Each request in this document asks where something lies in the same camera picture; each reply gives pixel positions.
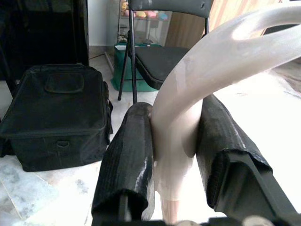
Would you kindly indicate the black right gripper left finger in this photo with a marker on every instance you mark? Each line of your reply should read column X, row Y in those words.
column 127, row 153

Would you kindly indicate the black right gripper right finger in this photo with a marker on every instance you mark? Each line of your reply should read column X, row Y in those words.
column 218, row 146

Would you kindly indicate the green fabric bag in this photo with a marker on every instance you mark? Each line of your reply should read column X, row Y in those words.
column 127, row 80

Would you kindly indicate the black fabric box bag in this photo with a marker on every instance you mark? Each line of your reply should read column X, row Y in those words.
column 54, row 117

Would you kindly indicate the black folding chair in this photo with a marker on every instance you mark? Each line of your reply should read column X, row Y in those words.
column 160, row 61

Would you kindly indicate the brown wooden cabinet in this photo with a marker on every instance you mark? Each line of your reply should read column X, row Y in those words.
column 185, row 30

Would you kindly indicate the glass shelf rack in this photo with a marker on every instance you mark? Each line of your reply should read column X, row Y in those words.
column 150, row 30

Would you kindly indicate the blue plush toy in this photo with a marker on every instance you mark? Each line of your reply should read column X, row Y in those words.
column 163, row 16

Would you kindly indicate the pink plush toy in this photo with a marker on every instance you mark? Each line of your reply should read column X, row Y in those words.
column 150, row 14

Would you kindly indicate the yellow plush toy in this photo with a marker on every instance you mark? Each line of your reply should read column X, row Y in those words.
column 124, row 5

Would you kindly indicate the tall black cabinet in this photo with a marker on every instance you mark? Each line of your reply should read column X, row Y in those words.
column 42, row 30

